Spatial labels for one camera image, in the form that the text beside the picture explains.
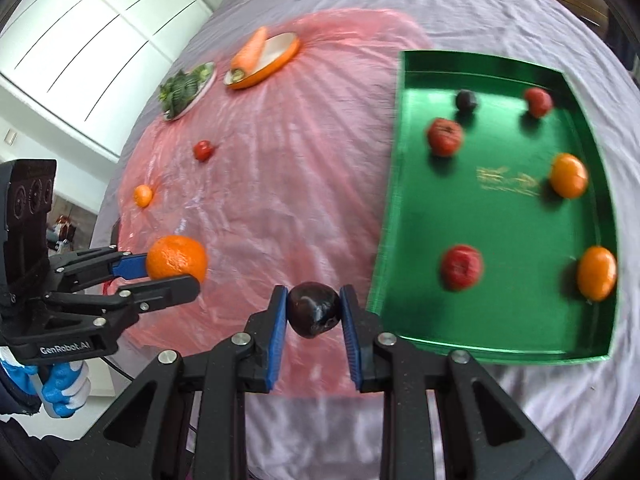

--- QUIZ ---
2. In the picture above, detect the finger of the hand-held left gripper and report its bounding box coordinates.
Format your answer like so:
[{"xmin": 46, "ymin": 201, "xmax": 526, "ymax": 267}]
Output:
[
  {"xmin": 47, "ymin": 274, "xmax": 202, "ymax": 328},
  {"xmin": 49, "ymin": 246, "xmax": 149, "ymax": 291}
]

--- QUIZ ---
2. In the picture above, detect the orange rimmed plate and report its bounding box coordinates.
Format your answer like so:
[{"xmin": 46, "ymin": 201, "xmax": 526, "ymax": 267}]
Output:
[{"xmin": 224, "ymin": 32, "xmax": 301, "ymax": 91}]

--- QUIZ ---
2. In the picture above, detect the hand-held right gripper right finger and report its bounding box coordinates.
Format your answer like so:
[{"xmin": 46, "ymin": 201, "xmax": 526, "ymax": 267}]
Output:
[{"xmin": 339, "ymin": 284, "xmax": 576, "ymax": 480}]

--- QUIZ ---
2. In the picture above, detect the lavender bed sheet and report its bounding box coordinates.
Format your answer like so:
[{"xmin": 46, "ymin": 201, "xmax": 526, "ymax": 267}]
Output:
[{"xmin": 95, "ymin": 0, "xmax": 640, "ymax": 480}]

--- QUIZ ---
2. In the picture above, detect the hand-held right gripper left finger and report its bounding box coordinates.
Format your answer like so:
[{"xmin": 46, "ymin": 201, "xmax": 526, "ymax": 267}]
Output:
[{"xmin": 55, "ymin": 284, "xmax": 288, "ymax": 480}]

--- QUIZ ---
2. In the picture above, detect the white plate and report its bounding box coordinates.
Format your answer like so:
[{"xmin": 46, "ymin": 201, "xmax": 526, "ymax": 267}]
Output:
[{"xmin": 162, "ymin": 61, "xmax": 217, "ymax": 122}]

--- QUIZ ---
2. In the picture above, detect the pink plastic sheet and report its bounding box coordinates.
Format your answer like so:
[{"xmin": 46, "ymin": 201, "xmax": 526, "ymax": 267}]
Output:
[{"xmin": 102, "ymin": 7, "xmax": 433, "ymax": 401}]

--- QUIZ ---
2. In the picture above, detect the person's left hand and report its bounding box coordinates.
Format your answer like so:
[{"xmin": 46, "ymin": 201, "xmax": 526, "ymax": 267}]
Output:
[{"xmin": 0, "ymin": 345, "xmax": 92, "ymax": 418}]

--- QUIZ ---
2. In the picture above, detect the carrot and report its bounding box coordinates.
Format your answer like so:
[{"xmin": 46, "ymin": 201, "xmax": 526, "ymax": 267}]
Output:
[{"xmin": 230, "ymin": 26, "xmax": 269, "ymax": 71}]

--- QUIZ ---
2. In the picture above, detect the green metal tray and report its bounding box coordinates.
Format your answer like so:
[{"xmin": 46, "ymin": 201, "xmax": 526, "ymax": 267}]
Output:
[{"xmin": 366, "ymin": 50, "xmax": 621, "ymax": 365}]

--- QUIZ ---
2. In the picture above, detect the person's left forearm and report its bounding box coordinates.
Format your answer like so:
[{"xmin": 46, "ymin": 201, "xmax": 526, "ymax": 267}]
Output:
[{"xmin": 0, "ymin": 367, "xmax": 61, "ymax": 480}]

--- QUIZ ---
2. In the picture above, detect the white wardrobe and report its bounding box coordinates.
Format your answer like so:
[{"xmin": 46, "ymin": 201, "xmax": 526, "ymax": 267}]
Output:
[{"xmin": 0, "ymin": 0, "xmax": 223, "ymax": 161}]

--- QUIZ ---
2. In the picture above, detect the black cable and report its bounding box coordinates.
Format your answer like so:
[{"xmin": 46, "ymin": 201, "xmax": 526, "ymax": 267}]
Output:
[{"xmin": 105, "ymin": 357, "xmax": 133, "ymax": 383}]

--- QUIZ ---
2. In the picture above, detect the red apple in tray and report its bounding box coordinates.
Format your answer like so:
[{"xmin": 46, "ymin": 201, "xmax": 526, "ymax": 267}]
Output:
[{"xmin": 426, "ymin": 117, "xmax": 465, "ymax": 157}]

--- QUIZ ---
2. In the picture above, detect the red apple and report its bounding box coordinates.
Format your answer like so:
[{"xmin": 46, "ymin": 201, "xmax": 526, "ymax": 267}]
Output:
[
  {"xmin": 440, "ymin": 245, "xmax": 485, "ymax": 292},
  {"xmin": 426, "ymin": 117, "xmax": 465, "ymax": 157}
]

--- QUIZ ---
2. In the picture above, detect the bok choy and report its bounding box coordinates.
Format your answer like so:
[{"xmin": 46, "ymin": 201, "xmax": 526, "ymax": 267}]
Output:
[{"xmin": 159, "ymin": 63, "xmax": 213, "ymax": 116}]

